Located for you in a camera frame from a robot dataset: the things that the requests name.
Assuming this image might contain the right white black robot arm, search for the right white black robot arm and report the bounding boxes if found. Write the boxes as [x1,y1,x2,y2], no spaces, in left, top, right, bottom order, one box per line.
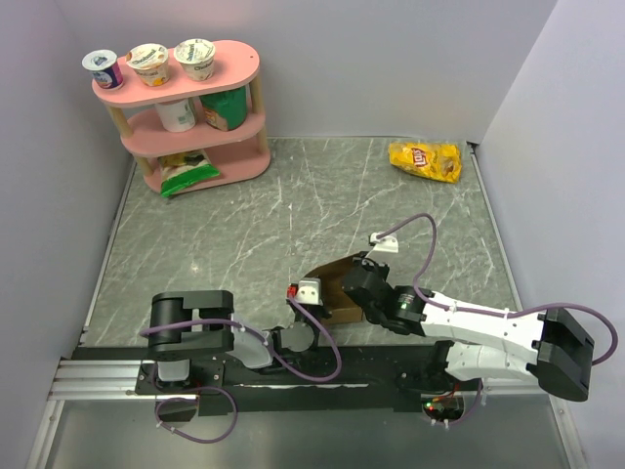
[341,258,595,402]

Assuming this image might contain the peach Chobani yogurt cup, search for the peach Chobani yogurt cup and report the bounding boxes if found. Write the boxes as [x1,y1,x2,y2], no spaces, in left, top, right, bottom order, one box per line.
[126,43,169,87]

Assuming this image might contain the yellow Lays chips bag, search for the yellow Lays chips bag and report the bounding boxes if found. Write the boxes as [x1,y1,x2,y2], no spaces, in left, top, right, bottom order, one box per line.
[388,142,462,184]

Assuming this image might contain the electronics board with LEDs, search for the electronics board with LEDs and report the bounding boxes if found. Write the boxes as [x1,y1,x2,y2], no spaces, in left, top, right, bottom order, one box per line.
[422,397,465,422]

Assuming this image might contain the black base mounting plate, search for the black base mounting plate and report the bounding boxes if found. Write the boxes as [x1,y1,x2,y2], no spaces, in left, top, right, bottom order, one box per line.
[135,341,479,416]

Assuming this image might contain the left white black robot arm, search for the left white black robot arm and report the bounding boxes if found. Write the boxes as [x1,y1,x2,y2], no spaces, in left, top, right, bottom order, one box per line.
[139,284,343,393]

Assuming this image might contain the white cup on middle shelf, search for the white cup on middle shelf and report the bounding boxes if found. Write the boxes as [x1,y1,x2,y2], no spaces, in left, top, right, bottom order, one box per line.
[154,98,196,133]

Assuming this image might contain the white Chobani yogurt cup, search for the white Chobani yogurt cup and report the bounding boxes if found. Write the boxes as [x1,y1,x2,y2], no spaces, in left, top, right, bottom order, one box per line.
[174,38,216,81]

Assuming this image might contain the green white snack bag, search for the green white snack bag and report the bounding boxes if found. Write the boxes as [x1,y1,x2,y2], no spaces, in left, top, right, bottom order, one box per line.
[157,149,221,197]

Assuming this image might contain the brown cardboard box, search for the brown cardboard box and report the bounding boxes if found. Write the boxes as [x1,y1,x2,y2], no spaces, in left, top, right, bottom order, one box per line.
[303,254,364,325]

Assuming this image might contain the pink three-tier shelf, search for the pink three-tier shelf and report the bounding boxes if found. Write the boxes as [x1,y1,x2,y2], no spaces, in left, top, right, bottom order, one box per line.
[92,40,271,192]

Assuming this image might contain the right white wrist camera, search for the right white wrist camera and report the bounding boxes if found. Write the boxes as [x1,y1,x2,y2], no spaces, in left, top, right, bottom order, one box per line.
[369,233,398,255]

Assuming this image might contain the green can on middle shelf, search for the green can on middle shelf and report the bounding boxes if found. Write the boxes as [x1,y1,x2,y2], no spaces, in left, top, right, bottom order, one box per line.
[199,86,247,131]

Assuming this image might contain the blue white yogurt cup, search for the blue white yogurt cup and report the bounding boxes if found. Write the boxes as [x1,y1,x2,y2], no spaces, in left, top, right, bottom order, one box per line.
[82,49,123,90]

